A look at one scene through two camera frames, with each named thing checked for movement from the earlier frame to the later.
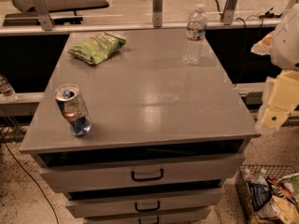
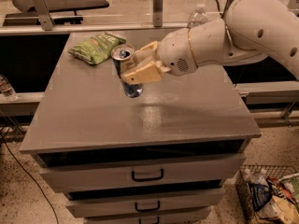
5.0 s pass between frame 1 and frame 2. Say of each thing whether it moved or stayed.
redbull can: moved
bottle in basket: stayed
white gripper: moved
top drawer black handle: stayed
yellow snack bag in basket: stayed
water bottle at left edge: stayed
